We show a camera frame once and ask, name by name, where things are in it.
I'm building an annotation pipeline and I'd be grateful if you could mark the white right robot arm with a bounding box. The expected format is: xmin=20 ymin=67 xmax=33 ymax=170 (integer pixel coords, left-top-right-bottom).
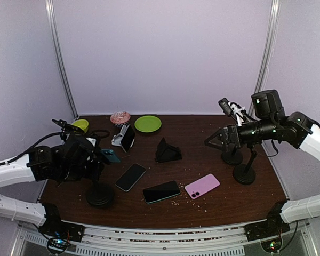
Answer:
xmin=204 ymin=90 xmax=320 ymax=241

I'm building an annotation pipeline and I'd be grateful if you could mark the white desk phone stand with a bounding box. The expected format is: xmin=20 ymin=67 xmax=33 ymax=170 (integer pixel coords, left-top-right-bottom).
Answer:
xmin=111 ymin=125 xmax=130 ymax=147

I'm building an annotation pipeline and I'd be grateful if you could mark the black triangular phone stand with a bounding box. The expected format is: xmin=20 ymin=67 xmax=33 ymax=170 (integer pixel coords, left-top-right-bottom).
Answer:
xmin=155 ymin=138 xmax=182 ymax=163

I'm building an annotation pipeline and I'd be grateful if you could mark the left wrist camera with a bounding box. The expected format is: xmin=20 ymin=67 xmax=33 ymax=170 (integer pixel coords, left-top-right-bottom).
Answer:
xmin=84 ymin=137 xmax=100 ymax=154

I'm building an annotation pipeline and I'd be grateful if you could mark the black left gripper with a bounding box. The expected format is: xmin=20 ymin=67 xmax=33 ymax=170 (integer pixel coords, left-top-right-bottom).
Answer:
xmin=59 ymin=157 xmax=103 ymax=181

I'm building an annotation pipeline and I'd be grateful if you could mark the pink patterned bowl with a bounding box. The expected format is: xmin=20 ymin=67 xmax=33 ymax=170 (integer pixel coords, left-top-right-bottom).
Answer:
xmin=110 ymin=111 xmax=131 ymax=126

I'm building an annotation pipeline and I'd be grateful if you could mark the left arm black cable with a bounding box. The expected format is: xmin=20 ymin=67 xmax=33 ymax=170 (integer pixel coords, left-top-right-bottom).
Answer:
xmin=0 ymin=129 xmax=110 ymax=169

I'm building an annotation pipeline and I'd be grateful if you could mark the aluminium frame post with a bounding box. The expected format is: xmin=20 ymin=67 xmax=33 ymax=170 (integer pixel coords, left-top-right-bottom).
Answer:
xmin=246 ymin=0 xmax=280 ymax=119
xmin=45 ymin=0 xmax=78 ymax=119

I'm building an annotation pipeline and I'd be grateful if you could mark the lime green bowl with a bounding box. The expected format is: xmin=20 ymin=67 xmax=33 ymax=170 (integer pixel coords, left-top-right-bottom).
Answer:
xmin=70 ymin=119 xmax=89 ymax=134

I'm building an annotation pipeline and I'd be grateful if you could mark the black phone teal case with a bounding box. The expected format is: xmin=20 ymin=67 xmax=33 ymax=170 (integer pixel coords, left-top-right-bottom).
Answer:
xmin=142 ymin=181 xmax=181 ymax=204

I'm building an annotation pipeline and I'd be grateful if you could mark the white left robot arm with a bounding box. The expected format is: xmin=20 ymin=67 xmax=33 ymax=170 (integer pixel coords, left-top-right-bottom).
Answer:
xmin=0 ymin=135 xmax=109 ymax=237

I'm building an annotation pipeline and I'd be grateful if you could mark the front aluminium rail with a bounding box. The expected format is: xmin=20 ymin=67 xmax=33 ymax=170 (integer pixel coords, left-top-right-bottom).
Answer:
xmin=10 ymin=210 xmax=318 ymax=256

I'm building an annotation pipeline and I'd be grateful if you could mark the left aluminium frame post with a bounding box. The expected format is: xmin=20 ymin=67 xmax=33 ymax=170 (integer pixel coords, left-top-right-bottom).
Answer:
xmin=45 ymin=0 xmax=78 ymax=119

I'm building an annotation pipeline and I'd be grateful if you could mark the right aluminium frame post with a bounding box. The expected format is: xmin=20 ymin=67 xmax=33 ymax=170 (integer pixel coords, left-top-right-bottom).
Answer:
xmin=246 ymin=0 xmax=280 ymax=119

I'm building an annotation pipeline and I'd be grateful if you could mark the lime green plate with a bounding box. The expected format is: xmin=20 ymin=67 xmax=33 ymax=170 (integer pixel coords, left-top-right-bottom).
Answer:
xmin=134 ymin=115 xmax=162 ymax=133

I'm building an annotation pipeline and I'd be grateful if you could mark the phone on white stand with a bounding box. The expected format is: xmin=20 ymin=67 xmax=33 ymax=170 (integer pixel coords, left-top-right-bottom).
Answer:
xmin=121 ymin=126 xmax=135 ymax=152

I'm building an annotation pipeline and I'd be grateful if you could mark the pink phone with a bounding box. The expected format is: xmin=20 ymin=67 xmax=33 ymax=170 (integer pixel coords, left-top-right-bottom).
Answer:
xmin=185 ymin=174 xmax=220 ymax=199

